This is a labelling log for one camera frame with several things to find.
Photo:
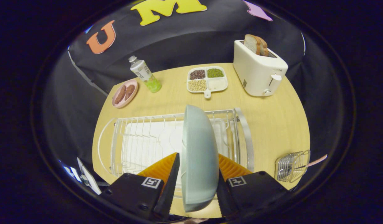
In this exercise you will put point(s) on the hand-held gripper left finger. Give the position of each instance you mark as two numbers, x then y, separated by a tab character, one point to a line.
171	189

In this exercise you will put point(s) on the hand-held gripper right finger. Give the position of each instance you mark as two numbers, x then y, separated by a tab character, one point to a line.
222	199

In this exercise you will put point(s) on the light green plate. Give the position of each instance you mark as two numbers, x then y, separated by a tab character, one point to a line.
199	155

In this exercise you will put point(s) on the pink oval dish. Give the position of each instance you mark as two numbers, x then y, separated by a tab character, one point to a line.
120	105

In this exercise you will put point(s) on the brown sausage piece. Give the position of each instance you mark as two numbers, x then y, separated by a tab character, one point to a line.
129	91
120	94

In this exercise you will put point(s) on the white divided bean tray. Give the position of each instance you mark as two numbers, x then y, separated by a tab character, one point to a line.
217	84

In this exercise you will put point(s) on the green drink bottle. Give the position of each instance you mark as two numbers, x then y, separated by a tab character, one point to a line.
146	74

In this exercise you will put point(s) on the white toaster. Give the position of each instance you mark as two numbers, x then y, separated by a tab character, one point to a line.
256	71

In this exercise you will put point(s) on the black backdrop cloth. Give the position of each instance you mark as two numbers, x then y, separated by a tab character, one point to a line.
194	37

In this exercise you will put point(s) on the toast bread slice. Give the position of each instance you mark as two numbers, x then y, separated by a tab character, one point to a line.
263	46
249	43

